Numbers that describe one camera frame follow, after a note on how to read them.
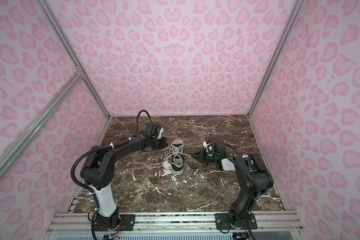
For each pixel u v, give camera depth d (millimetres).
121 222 719
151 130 774
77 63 884
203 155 825
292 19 724
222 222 737
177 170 859
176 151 947
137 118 782
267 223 736
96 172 503
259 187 458
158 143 843
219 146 765
